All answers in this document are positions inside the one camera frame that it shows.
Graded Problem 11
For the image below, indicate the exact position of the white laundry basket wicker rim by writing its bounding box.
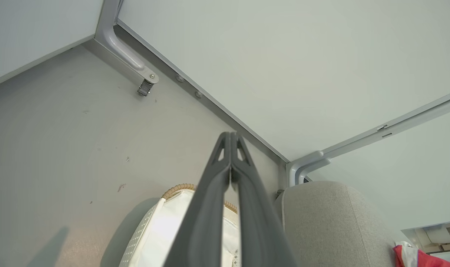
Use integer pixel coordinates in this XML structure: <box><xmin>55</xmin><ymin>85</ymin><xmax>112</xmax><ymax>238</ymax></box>
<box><xmin>119</xmin><ymin>183</ymin><xmax>244</xmax><ymax>267</ymax></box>

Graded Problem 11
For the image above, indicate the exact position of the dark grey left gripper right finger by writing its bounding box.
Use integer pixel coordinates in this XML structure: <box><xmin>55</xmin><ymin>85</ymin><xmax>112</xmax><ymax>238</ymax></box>
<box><xmin>231</xmin><ymin>132</ymin><xmax>297</xmax><ymax>267</ymax></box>

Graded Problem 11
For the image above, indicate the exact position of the grey partition bottom rail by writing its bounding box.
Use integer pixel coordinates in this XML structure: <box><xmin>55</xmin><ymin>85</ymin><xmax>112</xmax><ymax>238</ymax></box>
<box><xmin>114</xmin><ymin>19</ymin><xmax>289</xmax><ymax>164</ymax></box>

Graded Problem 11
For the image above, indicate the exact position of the white fabric basket liner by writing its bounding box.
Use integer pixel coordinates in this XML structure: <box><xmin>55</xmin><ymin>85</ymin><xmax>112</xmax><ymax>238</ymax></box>
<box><xmin>135</xmin><ymin>189</ymin><xmax>242</xmax><ymax>267</ymax></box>

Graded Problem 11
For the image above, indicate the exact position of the grey fabric sofa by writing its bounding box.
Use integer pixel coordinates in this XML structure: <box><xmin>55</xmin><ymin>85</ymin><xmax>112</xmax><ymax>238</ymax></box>
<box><xmin>275</xmin><ymin>181</ymin><xmax>407</xmax><ymax>267</ymax></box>

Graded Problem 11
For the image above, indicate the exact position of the white background shelf unit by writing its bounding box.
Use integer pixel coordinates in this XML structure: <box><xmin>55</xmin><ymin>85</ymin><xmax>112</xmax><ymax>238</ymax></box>
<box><xmin>400</xmin><ymin>220</ymin><xmax>450</xmax><ymax>255</ymax></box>

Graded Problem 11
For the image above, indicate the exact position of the black partition caster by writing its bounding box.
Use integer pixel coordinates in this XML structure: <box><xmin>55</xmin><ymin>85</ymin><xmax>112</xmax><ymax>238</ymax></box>
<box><xmin>137</xmin><ymin>79</ymin><xmax>154</xmax><ymax>97</ymax></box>

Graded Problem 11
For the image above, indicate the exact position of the grey partition post with foot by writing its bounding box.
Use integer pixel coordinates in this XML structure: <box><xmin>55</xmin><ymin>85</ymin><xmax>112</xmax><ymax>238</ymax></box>
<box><xmin>95</xmin><ymin>0</ymin><xmax>160</xmax><ymax>85</ymax></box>

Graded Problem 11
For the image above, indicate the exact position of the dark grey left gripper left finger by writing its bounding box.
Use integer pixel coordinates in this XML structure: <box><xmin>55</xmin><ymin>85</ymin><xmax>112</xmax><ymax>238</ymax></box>
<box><xmin>164</xmin><ymin>132</ymin><xmax>232</xmax><ymax>267</ymax></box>

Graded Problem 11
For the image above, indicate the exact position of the red and white jersey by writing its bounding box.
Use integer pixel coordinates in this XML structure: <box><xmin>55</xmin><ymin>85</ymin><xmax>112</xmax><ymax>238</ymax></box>
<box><xmin>392</xmin><ymin>241</ymin><xmax>450</xmax><ymax>267</ymax></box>

